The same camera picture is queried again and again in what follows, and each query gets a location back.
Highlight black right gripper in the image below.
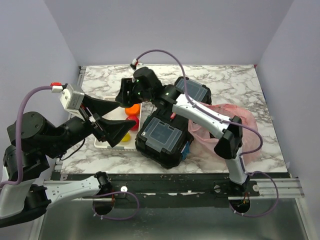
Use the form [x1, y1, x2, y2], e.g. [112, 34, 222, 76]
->
[116, 77, 153, 105]

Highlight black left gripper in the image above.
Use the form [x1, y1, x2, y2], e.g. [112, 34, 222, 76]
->
[45, 93, 138, 158]

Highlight orange fake tangerine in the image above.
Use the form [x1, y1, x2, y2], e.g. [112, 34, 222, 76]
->
[124, 103, 141, 116]

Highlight red fake apple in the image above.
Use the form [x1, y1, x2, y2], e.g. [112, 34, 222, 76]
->
[126, 115, 140, 132]

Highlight pink plastic bag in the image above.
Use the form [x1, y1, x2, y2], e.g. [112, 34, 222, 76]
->
[188, 103, 261, 164]

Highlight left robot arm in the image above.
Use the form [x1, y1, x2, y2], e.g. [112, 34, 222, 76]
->
[0, 94, 135, 228]

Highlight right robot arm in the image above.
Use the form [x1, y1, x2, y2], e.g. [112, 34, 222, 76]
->
[115, 67, 250, 196]

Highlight yellow fake fruit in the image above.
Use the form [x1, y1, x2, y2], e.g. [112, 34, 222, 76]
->
[121, 133, 131, 143]

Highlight white perforated plastic basket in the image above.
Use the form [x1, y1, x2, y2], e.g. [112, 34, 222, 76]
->
[93, 96, 143, 150]

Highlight black plastic toolbox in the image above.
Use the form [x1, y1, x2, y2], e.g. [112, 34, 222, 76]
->
[134, 76, 213, 170]

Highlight blue foil wrapper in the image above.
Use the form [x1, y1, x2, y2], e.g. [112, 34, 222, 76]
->
[181, 141, 190, 161]

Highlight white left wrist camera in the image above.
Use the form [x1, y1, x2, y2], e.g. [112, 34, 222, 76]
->
[59, 83, 85, 120]

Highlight black mounting base plate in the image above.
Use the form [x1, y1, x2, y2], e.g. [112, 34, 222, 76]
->
[49, 172, 276, 210]

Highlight aluminium frame rail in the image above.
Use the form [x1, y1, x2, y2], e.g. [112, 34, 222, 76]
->
[30, 65, 307, 240]

